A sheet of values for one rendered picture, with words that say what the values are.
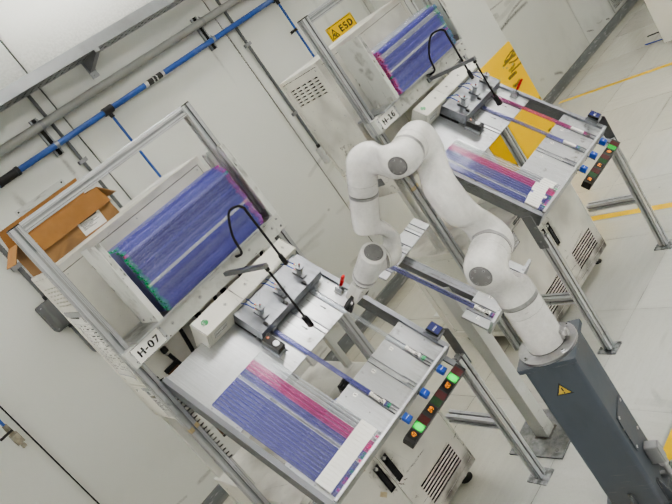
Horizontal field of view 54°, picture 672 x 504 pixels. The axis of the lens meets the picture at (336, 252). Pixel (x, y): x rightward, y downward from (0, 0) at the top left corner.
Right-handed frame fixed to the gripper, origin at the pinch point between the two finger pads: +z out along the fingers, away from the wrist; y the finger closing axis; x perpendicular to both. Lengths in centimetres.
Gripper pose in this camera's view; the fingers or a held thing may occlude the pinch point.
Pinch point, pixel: (356, 300)
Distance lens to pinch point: 231.8
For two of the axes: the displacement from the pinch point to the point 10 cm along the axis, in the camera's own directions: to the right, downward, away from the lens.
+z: -1.5, 5.3, 8.3
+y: -5.9, 6.3, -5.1
